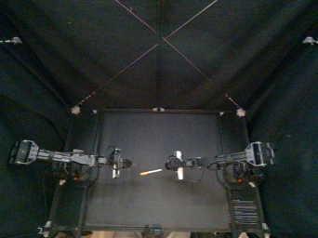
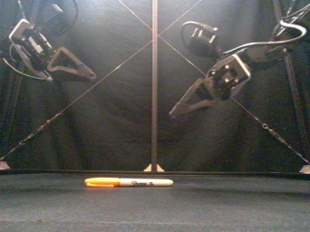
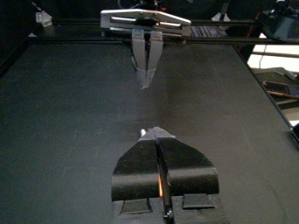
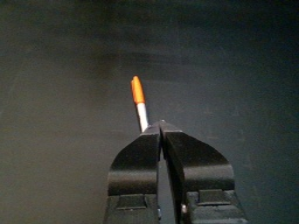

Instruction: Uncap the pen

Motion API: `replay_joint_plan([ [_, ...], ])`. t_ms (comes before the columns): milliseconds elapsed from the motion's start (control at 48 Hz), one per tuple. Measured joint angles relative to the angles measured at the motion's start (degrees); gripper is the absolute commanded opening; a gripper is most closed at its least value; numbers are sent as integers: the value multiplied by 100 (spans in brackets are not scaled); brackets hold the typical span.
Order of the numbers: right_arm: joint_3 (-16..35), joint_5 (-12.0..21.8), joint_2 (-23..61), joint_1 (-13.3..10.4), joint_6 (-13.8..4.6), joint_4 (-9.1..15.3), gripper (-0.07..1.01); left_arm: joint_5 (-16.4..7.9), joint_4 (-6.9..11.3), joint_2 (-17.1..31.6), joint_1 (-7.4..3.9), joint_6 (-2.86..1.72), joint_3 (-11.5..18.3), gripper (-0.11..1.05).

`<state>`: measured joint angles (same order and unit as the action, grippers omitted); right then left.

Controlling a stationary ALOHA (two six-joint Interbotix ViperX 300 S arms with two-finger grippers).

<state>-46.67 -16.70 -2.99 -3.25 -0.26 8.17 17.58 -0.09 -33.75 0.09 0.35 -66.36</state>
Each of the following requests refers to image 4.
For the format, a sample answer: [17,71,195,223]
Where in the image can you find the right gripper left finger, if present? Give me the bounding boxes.
[102,121,163,224]

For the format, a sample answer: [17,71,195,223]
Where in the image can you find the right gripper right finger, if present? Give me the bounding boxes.
[159,120,249,224]

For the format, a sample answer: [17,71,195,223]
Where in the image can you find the grey marker pen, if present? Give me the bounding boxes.
[130,75,151,133]

